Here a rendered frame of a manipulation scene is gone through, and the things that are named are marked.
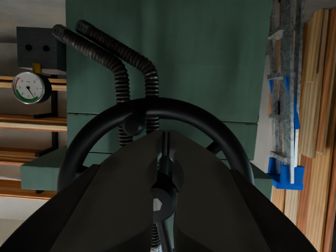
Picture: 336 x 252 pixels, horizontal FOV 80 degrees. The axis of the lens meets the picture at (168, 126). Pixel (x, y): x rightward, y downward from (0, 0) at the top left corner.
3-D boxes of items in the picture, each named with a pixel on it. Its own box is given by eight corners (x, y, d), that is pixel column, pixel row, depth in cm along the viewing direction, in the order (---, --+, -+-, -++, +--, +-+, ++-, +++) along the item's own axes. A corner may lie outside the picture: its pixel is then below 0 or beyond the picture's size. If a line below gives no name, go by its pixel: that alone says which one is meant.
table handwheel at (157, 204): (273, 280, 29) (77, 313, 30) (230, 207, 49) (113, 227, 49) (246, 77, 25) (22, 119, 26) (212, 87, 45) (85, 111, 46)
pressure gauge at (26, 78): (43, 61, 38) (44, 105, 39) (54, 65, 42) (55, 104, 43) (9, 59, 38) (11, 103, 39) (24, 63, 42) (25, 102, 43)
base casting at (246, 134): (260, 123, 46) (256, 162, 47) (209, 110, 103) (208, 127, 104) (64, 112, 46) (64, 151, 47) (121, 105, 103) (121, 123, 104)
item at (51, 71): (55, 27, 40) (55, 69, 41) (81, 44, 52) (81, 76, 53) (12, 25, 40) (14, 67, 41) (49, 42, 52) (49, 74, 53)
